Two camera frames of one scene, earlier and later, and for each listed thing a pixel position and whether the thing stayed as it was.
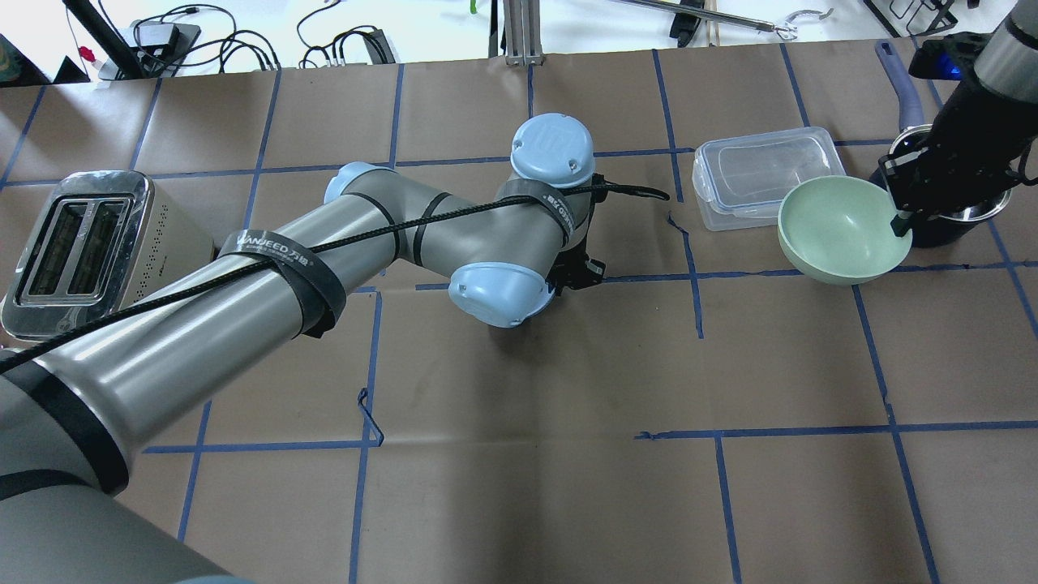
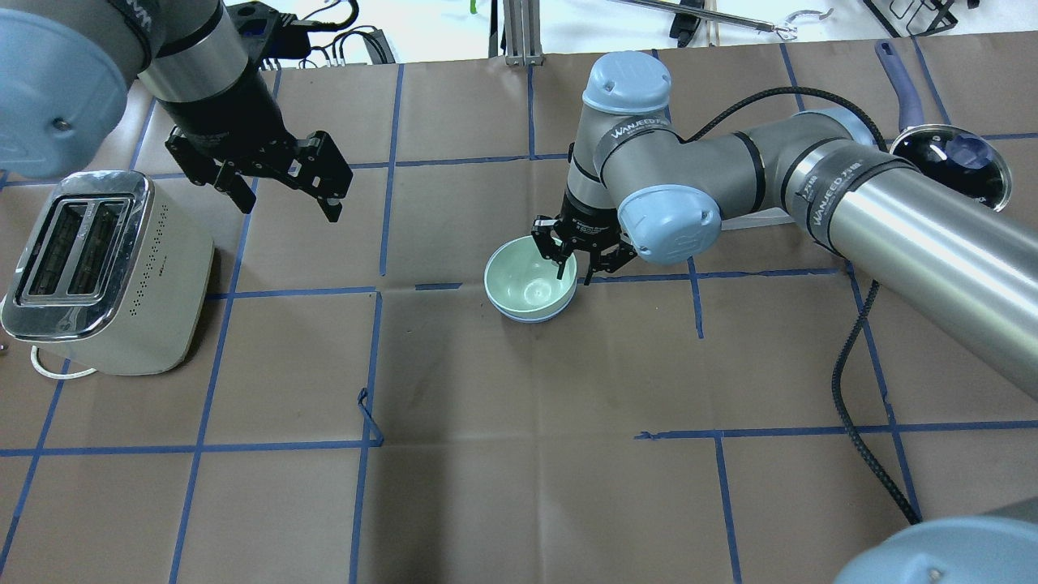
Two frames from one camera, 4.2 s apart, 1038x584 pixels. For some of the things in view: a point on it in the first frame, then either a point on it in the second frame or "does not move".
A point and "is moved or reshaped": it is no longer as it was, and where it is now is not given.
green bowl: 838,229 is moved or reshaped
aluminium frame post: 522,32 does not move
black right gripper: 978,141 -> 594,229
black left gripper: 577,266 -> 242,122
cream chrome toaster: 102,240 does not move
